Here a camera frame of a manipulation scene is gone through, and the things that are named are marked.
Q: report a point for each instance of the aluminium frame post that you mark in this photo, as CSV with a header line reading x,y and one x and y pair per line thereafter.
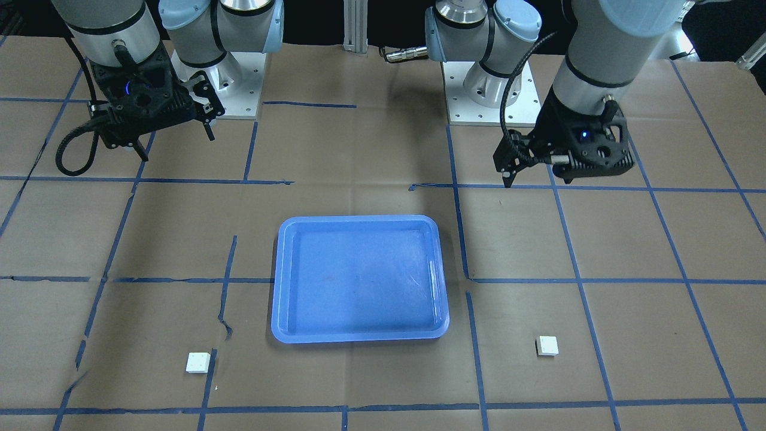
x,y
355,27

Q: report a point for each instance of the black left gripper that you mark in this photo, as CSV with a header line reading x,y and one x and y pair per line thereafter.
x,y
553,131

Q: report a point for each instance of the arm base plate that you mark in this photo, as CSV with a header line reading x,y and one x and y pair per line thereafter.
x,y
473,96
238,80

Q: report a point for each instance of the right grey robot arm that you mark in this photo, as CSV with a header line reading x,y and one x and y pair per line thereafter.
x,y
123,33

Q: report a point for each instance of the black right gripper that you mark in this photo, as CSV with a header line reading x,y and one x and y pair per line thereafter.
x,y
202,100

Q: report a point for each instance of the white block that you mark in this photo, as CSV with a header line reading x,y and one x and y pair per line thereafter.
x,y
198,362
546,346

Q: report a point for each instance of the blue plastic tray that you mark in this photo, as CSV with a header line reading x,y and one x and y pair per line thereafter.
x,y
358,278

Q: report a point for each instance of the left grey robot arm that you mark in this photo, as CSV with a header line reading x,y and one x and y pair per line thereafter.
x,y
611,42

